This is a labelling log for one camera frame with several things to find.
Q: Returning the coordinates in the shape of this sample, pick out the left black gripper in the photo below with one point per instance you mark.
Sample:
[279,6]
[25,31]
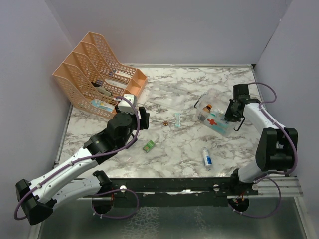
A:
[143,122]

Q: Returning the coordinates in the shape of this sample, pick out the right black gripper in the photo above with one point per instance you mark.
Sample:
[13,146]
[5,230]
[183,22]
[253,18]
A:
[228,116]

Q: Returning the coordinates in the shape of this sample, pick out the teal bandage packet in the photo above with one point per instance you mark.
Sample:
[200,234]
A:
[220,128]

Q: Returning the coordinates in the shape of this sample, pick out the white green-label bottle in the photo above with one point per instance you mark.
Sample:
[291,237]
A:
[213,116]

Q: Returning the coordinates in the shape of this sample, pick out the clear first aid box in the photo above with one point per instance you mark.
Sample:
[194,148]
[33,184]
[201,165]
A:
[211,109]

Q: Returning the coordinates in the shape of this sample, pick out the green small medicine box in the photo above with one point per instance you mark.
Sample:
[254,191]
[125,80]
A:
[149,146]

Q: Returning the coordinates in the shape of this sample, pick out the brown medicine bottle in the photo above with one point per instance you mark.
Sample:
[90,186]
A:
[205,112]

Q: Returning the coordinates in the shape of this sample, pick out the teal white swab packet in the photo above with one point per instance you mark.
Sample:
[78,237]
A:
[177,120]

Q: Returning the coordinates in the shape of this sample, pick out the clear plastic tray insert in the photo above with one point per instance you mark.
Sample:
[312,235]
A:
[170,97]

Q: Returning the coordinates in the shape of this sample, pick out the white blue tube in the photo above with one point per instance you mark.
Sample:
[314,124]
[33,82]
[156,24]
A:
[207,159]

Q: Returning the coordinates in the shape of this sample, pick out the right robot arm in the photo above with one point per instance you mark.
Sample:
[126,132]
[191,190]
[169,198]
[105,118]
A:
[277,148]

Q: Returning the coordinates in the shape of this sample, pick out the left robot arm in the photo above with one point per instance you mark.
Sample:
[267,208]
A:
[38,198]

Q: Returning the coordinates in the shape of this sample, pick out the blue packet in organizer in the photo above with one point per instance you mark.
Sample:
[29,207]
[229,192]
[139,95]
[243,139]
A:
[102,105]

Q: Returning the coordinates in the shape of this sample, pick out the dark item in organizer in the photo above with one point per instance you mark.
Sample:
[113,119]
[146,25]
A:
[103,89]

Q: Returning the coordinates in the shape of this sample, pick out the red white box in organizer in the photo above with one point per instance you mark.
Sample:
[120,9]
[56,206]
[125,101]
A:
[122,74]

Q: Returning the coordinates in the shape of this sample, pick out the peach plastic file organizer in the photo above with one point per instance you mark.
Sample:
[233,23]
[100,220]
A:
[93,60]

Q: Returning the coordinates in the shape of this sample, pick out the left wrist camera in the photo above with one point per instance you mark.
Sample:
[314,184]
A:
[128,105]

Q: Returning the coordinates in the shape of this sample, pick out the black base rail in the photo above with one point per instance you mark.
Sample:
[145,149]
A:
[169,192]

